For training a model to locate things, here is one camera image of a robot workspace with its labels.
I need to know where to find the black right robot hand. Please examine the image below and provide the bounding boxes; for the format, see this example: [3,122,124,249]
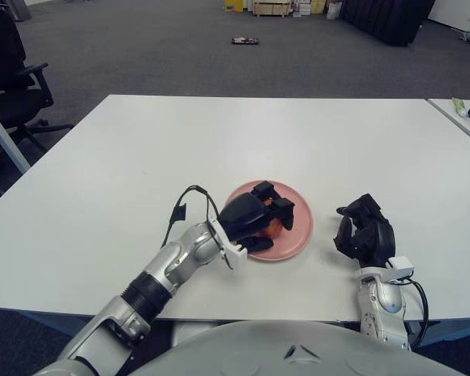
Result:
[332,193,396,269]

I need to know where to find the red-orange apple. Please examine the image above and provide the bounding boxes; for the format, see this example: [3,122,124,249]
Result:
[259,197,284,240]

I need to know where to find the pink round plate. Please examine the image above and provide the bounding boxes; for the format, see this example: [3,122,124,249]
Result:
[223,179,314,262]

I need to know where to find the grey waste bin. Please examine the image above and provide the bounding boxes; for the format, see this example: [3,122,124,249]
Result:
[7,0,33,23]

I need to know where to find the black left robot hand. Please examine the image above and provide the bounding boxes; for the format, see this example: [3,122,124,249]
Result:
[218,179,298,253]

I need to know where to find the black office chair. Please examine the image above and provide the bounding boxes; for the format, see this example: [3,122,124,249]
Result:
[0,5,74,169]

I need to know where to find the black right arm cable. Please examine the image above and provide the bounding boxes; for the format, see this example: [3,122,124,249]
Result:
[399,277,430,348]

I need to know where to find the grey slanted table leg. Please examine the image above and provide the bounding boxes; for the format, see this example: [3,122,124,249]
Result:
[0,97,31,175]

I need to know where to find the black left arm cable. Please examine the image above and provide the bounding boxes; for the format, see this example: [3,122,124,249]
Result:
[162,183,220,248]

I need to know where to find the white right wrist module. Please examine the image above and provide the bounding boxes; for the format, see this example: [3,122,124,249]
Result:
[387,256,416,278]

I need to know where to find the wooden pallet crate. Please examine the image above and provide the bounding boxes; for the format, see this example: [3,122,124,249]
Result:
[252,0,293,17]

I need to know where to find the stacked white boxes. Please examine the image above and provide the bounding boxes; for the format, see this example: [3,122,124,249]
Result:
[293,0,328,17]

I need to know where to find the green and white tube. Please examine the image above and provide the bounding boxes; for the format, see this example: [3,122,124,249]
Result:
[451,97,469,118]

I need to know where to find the black fabric partition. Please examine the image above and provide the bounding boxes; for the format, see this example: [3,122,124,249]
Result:
[338,0,436,48]

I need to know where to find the grey robot torso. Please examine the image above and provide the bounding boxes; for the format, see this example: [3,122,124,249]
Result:
[128,320,470,376]

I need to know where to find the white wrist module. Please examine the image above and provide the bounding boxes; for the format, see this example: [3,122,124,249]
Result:
[209,219,248,271]
[387,256,416,278]

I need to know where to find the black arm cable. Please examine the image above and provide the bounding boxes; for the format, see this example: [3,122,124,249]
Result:
[162,183,220,248]
[399,277,430,348]

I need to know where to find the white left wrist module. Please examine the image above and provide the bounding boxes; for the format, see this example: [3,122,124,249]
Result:
[209,219,248,271]

